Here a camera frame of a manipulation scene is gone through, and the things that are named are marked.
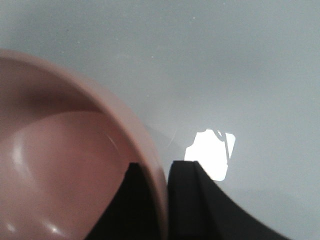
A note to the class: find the pink bowl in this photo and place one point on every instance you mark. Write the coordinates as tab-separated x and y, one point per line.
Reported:
66	145

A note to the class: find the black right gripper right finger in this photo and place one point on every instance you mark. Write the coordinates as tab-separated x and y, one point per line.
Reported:
200	210

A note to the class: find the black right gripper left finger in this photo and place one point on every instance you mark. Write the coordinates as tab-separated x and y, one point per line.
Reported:
138	209

